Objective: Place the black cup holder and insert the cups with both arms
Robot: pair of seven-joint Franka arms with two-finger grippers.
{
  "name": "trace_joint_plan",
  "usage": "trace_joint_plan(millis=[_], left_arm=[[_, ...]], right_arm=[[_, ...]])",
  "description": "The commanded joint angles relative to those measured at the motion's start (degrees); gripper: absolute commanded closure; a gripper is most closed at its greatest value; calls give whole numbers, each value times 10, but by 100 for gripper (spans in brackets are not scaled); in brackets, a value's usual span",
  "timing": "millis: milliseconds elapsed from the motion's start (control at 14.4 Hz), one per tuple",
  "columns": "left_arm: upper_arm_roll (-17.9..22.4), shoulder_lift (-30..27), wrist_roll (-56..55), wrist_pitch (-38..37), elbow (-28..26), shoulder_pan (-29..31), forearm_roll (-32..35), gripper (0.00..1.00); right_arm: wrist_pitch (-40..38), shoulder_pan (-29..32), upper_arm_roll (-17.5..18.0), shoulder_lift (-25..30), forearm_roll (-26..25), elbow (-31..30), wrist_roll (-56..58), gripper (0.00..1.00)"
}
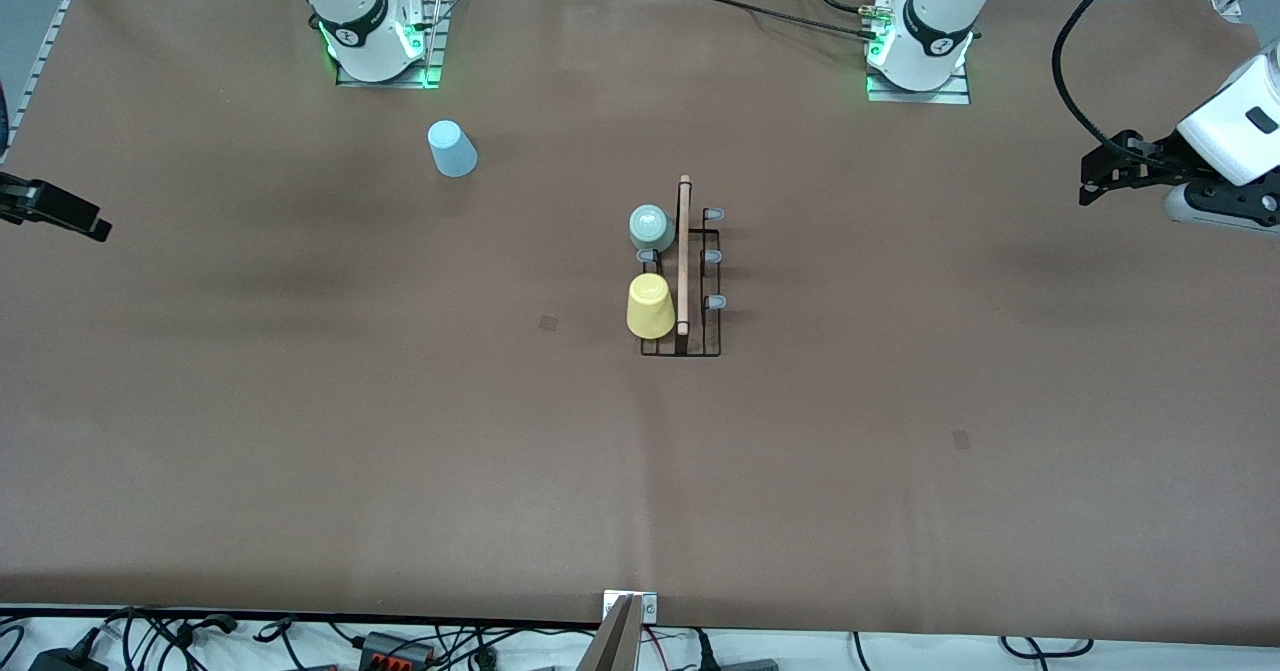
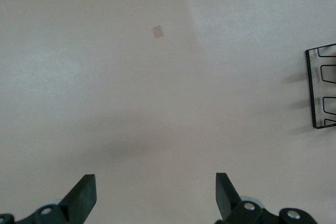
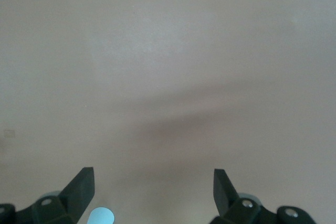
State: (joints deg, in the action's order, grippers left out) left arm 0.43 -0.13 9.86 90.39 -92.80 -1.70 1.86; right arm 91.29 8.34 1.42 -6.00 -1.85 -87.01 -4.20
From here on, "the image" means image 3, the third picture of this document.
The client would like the light blue plastic cup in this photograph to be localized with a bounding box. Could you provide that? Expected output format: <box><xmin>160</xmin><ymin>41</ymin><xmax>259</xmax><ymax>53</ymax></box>
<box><xmin>88</xmin><ymin>207</ymin><xmax>116</xmax><ymax>224</ymax></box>

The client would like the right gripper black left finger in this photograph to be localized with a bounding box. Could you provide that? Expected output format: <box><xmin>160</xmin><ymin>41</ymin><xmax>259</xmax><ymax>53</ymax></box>
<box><xmin>0</xmin><ymin>167</ymin><xmax>95</xmax><ymax>224</ymax></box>

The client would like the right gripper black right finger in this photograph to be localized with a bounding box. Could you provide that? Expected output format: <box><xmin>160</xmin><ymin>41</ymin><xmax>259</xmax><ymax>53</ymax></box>
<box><xmin>209</xmin><ymin>168</ymin><xmax>317</xmax><ymax>224</ymax></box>

